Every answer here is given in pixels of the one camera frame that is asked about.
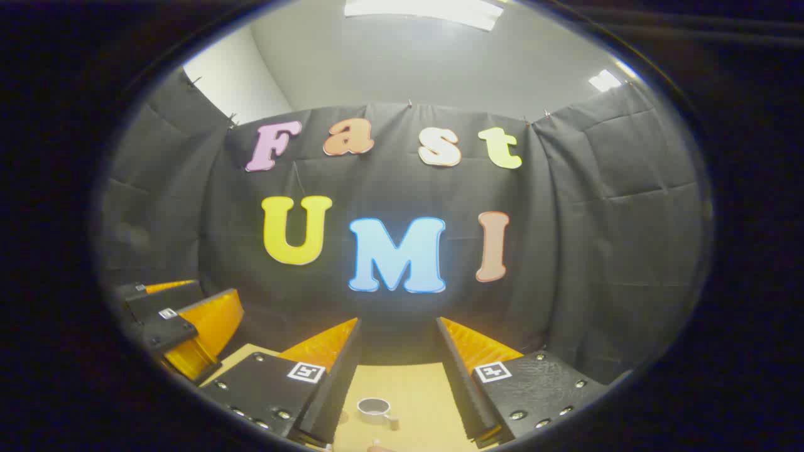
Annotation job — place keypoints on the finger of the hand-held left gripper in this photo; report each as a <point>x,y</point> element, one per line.
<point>163,298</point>
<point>173,333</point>

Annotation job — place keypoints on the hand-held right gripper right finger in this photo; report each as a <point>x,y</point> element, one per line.
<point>461,389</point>

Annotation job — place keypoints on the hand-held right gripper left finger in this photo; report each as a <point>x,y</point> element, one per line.
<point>339,383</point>

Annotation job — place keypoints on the white cup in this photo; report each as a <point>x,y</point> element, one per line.
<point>374,408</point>

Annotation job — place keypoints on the light wooden desktop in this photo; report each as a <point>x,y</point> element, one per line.
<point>414,389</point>

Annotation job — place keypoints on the black backdrop cloth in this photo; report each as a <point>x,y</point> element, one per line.
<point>565,220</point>

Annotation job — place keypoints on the rectangular ceiling light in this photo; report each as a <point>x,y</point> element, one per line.
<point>603,80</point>

